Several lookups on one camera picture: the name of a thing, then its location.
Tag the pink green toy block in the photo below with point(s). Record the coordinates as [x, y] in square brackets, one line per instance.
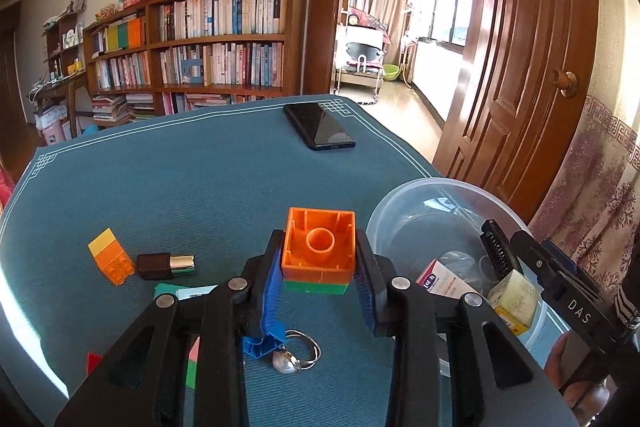
[192, 365]

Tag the wooden bookshelf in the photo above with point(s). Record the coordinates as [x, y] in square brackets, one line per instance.
[177, 52]

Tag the white cart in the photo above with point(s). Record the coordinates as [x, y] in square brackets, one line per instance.
[358, 59]

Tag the small wooden shelf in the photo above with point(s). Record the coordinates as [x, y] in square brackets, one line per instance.
[65, 62]

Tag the orange and green toy block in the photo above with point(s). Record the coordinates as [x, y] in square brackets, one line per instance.
[318, 254]

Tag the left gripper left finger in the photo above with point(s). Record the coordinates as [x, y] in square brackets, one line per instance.
[141, 381]

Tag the clear plastic bowl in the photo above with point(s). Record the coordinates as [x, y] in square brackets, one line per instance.
[440, 219]

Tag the black smartphone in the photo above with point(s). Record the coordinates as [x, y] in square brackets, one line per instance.
[318, 129]

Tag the pink patterned curtain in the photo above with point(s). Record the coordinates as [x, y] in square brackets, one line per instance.
[592, 208]

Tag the brown gold lipstick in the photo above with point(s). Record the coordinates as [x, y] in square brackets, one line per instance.
[163, 266]

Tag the white barcode box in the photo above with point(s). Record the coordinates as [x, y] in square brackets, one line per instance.
[185, 293]

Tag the green basin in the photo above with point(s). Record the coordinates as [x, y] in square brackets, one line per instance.
[390, 72]

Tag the yellow green small box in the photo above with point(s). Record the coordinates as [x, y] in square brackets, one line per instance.
[515, 300]

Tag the orange yellow toy block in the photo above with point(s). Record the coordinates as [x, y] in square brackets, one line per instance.
[110, 258]

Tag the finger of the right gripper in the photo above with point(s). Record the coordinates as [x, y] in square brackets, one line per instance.
[569, 265]
[498, 249]

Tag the brown wooden door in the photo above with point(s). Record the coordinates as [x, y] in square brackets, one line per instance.
[523, 83]

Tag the teal case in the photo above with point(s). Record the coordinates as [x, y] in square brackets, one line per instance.
[166, 288]

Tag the red toy brick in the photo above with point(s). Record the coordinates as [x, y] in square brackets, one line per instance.
[92, 361]

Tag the blue table mat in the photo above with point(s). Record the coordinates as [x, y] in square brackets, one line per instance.
[213, 184]

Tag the right hand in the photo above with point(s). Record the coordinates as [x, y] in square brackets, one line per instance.
[585, 398]

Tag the white red cream box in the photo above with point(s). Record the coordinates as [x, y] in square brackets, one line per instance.
[439, 280]

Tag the blue toy block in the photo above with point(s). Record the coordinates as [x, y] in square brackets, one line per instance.
[259, 347]

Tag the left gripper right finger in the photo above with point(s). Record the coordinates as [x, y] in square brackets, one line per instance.
[494, 381]

